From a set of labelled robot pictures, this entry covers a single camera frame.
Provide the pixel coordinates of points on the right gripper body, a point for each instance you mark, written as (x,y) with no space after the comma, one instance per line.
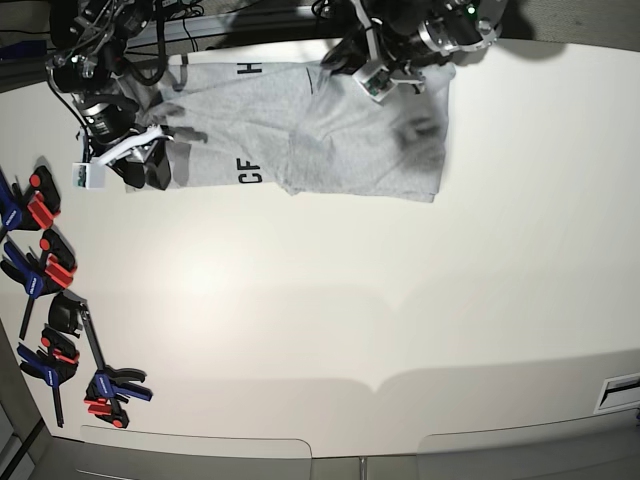
(115,140)

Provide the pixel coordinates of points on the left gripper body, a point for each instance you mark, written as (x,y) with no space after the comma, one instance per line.
(374,43)

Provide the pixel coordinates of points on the grey T-shirt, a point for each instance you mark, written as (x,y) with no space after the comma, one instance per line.
(300,127)

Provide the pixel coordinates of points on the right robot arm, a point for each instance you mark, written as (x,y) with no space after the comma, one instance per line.
(111,59)

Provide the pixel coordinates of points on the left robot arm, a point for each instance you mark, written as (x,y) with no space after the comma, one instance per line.
(434,31)

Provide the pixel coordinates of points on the blue red bar clamp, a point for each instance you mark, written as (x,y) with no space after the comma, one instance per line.
(54,362)
(33,208)
(52,272)

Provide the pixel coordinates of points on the long black bar clamp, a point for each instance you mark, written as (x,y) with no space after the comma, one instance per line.
(109,388)

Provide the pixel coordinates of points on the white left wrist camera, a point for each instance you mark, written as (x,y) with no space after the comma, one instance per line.
(375,80)

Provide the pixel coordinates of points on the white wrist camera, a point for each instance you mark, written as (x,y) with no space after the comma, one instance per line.
(88,176)
(375,80)

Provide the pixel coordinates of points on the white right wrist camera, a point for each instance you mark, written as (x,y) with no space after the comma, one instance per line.
(88,176)

